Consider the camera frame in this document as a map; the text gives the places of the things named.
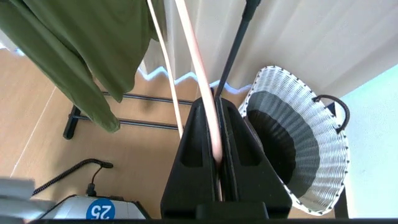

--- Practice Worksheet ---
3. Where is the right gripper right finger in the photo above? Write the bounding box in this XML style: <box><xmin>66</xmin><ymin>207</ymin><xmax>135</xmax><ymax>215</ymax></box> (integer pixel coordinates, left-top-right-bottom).
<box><xmin>216</xmin><ymin>97</ymin><xmax>293</xmax><ymax>218</ymax></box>

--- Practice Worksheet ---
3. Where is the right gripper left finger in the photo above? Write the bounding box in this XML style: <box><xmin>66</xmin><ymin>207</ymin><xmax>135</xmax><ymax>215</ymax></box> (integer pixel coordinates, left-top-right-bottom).
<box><xmin>160</xmin><ymin>97</ymin><xmax>219</xmax><ymax>218</ymax></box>

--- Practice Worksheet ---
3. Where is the pink clothes hanger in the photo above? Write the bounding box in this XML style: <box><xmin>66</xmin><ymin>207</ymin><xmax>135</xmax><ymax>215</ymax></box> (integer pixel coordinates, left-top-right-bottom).
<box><xmin>146</xmin><ymin>0</ymin><xmax>224</xmax><ymax>200</ymax></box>

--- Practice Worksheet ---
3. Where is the green sleeveless shirt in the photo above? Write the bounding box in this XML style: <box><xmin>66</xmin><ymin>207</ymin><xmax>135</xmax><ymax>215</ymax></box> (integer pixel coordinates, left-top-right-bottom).
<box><xmin>0</xmin><ymin>0</ymin><xmax>168</xmax><ymax>134</ymax></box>

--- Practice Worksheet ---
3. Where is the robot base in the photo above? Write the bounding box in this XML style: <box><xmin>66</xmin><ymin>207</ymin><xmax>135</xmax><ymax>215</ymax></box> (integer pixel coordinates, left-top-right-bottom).
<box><xmin>0</xmin><ymin>177</ymin><xmax>152</xmax><ymax>220</ymax></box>

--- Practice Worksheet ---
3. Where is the white laundry basket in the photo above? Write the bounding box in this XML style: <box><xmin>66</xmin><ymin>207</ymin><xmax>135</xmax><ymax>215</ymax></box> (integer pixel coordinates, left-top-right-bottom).
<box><xmin>238</xmin><ymin>65</ymin><xmax>351</xmax><ymax>217</ymax></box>

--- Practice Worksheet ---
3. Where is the black clothes rack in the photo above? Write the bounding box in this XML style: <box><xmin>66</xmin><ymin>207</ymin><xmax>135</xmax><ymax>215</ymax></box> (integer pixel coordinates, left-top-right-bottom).
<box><xmin>63</xmin><ymin>0</ymin><xmax>262</xmax><ymax>140</ymax></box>

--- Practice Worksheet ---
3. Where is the beige curtain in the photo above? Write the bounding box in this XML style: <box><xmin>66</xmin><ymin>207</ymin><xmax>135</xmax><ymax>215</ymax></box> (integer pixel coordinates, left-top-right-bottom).
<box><xmin>136</xmin><ymin>0</ymin><xmax>398</xmax><ymax>98</ymax></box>

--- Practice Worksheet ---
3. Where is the black cable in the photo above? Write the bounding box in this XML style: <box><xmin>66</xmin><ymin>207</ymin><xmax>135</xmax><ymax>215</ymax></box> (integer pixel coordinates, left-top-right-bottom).
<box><xmin>32</xmin><ymin>158</ymin><xmax>114</xmax><ymax>197</ymax></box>

